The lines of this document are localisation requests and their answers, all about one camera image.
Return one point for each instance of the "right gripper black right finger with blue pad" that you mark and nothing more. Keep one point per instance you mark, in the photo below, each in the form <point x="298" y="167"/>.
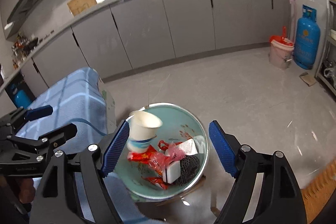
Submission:
<point x="265" y="189"/>

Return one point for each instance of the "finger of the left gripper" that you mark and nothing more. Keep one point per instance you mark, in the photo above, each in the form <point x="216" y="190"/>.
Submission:
<point x="53" y="139"/>
<point x="21" y="116"/>

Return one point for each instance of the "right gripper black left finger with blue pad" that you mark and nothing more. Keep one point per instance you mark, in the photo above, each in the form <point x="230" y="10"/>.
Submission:
<point x="56" y="199"/>

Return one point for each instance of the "black foam fruit net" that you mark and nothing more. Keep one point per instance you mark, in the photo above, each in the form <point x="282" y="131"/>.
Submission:
<point x="190" y="166"/>

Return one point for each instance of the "red snack packet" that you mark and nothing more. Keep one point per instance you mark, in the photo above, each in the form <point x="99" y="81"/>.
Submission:
<point x="143" y="158"/>

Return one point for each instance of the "pink plastic bag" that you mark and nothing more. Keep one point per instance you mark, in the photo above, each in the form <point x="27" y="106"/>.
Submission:
<point x="159" y="161"/>

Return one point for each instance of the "red plastic wrapper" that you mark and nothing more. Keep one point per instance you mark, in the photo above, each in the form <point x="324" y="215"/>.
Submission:
<point x="158" y="181"/>

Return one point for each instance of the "white melamine sponge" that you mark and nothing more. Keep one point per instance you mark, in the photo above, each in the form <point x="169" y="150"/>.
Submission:
<point x="172" y="172"/>

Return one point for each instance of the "white plastic bag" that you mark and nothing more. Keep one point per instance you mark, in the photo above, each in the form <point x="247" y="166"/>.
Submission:
<point x="182" y="149"/>

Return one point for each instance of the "grey kitchen cabinet run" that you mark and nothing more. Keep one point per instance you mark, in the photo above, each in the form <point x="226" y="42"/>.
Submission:
<point x="117" y="37"/>

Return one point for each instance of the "hand holding other gripper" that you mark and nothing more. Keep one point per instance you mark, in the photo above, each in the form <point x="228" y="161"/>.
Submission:
<point x="26" y="190"/>

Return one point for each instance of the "blue gas cylinder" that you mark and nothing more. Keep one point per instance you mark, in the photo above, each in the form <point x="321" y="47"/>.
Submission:
<point x="19" y="96"/>
<point x="306" y="38"/>

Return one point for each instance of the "woven wicker chair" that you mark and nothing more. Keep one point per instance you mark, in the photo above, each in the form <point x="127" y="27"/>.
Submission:
<point x="319" y="196"/>

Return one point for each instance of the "blue plaid tablecloth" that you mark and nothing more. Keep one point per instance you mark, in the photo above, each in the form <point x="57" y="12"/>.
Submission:
<point x="78" y="99"/>

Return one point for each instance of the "condiment bottles on counter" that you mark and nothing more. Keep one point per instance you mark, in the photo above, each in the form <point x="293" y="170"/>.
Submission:
<point x="18" y="50"/>

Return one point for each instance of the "teal enamel basin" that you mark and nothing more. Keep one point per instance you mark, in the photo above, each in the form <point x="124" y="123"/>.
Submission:
<point x="178" y="125"/>

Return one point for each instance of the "range hood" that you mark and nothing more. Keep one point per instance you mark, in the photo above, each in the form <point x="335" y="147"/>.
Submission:
<point x="18" y="16"/>

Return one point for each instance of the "cardboard piece on floor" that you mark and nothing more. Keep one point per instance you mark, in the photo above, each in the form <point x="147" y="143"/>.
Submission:
<point x="308" y="79"/>

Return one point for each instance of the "wooden cutting board left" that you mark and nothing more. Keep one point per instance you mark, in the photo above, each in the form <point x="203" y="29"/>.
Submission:
<point x="78" y="6"/>

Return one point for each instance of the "metal shelf rack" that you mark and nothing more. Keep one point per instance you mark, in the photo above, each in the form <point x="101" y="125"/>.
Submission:
<point x="326" y="66"/>

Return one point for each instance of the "pink bucket red bag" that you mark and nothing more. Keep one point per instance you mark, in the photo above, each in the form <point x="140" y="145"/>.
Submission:
<point x="281" y="49"/>

